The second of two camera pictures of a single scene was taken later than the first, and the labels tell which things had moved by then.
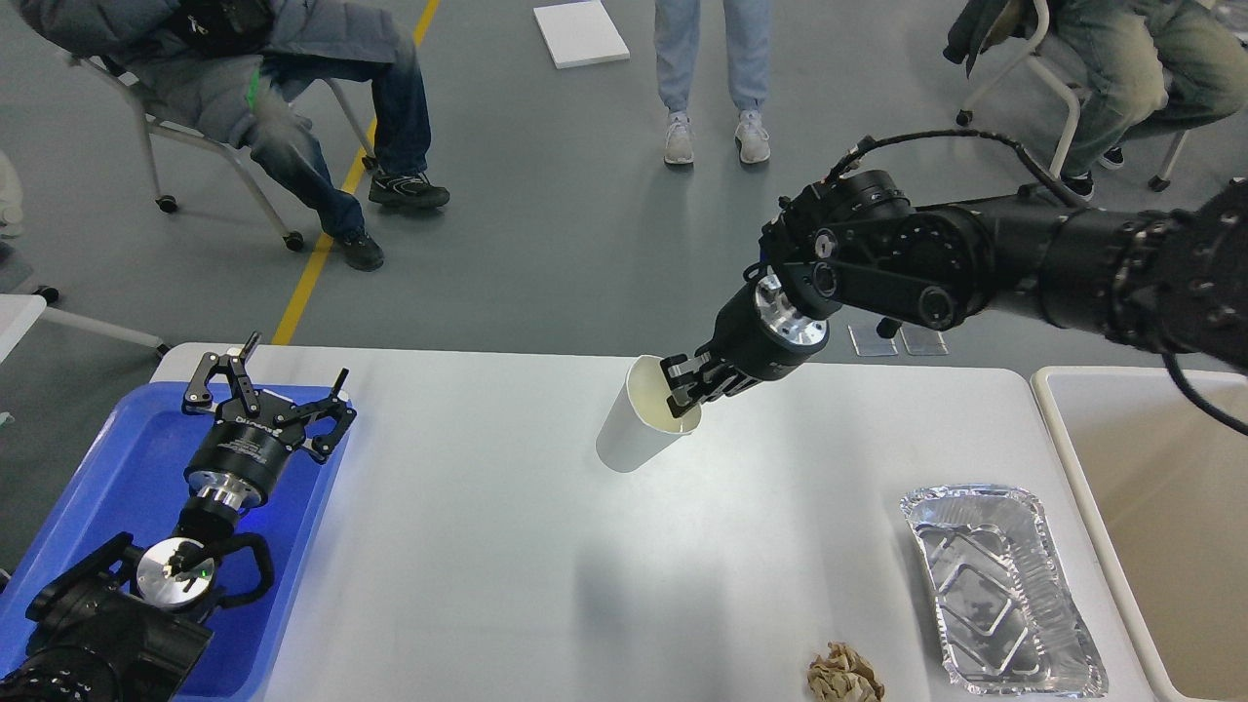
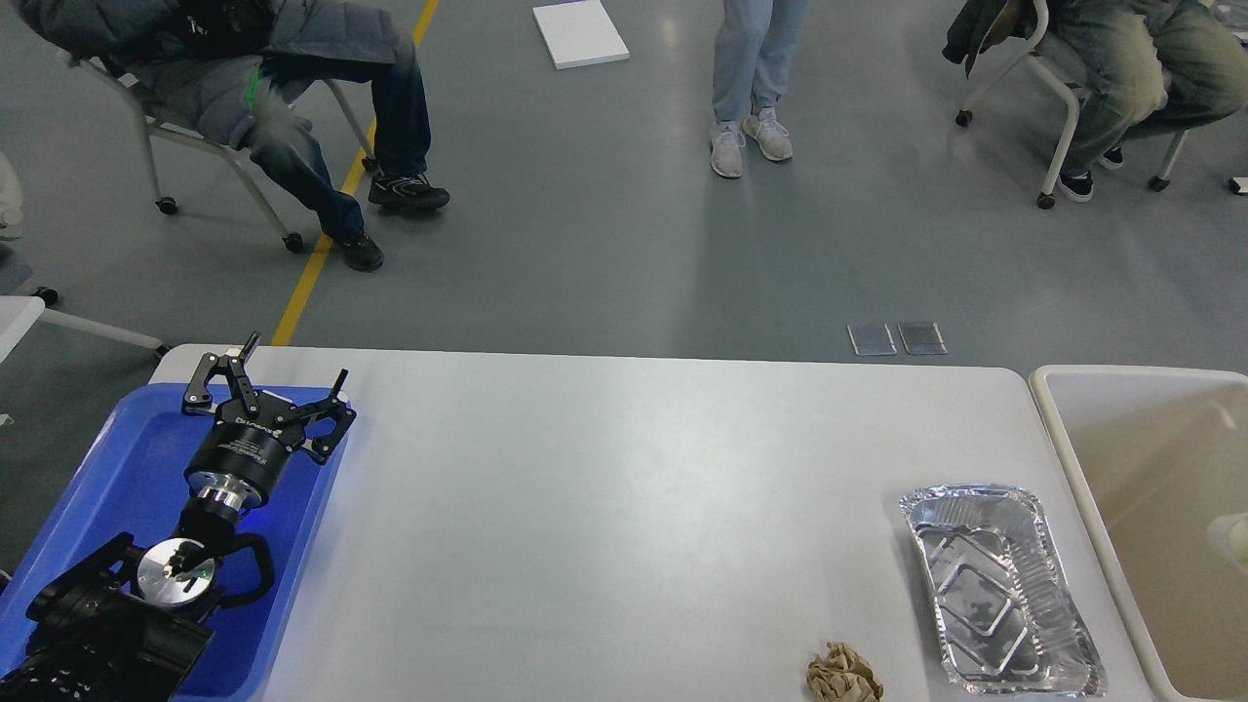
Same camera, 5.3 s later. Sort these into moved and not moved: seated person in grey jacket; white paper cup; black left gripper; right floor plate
Moved: white paper cup
Not moved: seated person in grey jacket; black left gripper; right floor plate
